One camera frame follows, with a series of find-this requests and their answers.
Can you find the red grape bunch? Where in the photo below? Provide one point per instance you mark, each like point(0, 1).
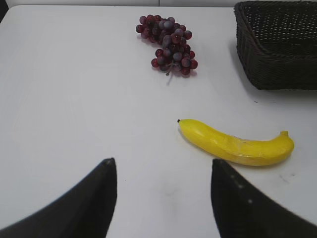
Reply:
point(174, 56)

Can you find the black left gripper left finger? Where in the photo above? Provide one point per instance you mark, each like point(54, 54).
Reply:
point(85, 211)

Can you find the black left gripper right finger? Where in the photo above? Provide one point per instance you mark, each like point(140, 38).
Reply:
point(242, 211)

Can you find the black wicker basket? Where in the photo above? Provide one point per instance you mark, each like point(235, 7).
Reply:
point(277, 43)

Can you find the yellow banana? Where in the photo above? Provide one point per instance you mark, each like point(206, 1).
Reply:
point(234, 149)

